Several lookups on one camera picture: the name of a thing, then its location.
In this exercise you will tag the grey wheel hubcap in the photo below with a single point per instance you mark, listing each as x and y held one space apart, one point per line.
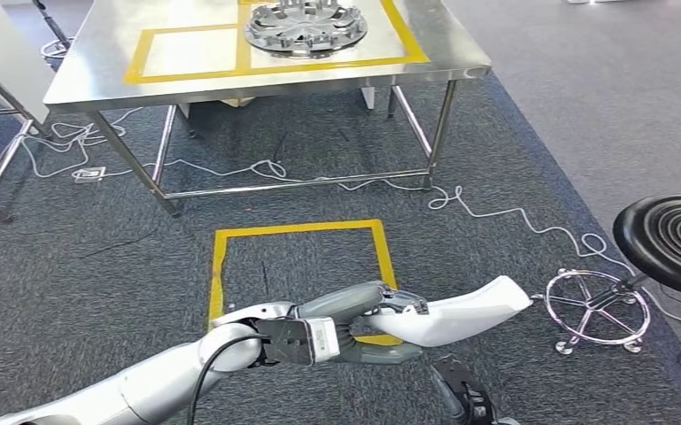
305 29

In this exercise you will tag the yellow workbench tape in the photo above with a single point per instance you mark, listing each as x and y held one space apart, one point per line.
243 53

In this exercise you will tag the white panel side table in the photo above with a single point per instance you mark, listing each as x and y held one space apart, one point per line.
0 53

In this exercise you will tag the stainless steel workbench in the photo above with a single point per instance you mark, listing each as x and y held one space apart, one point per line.
93 70

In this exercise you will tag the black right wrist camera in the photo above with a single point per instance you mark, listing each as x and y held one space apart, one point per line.
463 393

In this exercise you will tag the white plastic part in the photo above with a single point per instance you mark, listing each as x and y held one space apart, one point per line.
463 317

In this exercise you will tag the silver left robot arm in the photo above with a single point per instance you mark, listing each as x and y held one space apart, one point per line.
152 387

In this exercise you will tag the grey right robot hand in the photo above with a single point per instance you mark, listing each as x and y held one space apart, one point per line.
507 422

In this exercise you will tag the yellow floor tape square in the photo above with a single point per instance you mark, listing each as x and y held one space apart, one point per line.
299 227

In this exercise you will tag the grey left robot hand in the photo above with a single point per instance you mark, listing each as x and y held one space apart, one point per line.
346 299

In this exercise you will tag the floor power socket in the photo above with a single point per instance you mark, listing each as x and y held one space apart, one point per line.
89 175

